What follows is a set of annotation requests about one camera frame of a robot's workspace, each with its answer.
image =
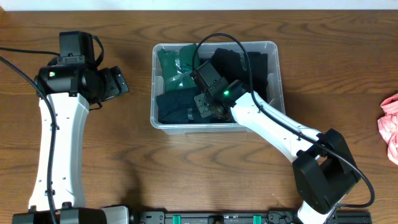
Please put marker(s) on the clear plastic storage bin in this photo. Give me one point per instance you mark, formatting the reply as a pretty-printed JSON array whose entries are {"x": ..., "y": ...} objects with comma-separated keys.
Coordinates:
[{"x": 275, "y": 96}]

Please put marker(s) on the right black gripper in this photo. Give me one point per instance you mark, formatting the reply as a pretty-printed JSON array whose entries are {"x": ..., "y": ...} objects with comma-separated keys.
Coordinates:
[{"x": 202, "y": 104}]

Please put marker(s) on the pink garment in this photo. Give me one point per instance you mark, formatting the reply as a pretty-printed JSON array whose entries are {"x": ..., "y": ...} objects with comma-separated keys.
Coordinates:
[{"x": 387, "y": 126}]

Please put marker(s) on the dark navy garment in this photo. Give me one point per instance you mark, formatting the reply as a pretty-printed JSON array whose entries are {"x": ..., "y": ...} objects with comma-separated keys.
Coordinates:
[{"x": 178, "y": 107}]

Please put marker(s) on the dark green garment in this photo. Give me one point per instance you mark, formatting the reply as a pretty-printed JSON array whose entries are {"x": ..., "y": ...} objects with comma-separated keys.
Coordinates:
[{"x": 176, "y": 67}]

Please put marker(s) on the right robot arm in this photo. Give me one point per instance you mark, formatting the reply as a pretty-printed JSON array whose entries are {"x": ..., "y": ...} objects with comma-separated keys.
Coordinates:
[{"x": 322, "y": 162}]

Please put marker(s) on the black garment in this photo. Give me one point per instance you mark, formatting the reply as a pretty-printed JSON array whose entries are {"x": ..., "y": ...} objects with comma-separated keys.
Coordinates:
[
  {"x": 264, "y": 93},
  {"x": 231, "y": 65}
]

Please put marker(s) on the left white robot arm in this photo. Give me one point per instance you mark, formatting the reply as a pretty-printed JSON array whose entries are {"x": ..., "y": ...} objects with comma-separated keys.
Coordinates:
[{"x": 67, "y": 87}]

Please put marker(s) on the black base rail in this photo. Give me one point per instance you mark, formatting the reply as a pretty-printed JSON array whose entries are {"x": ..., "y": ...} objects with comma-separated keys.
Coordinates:
[{"x": 217, "y": 217}]

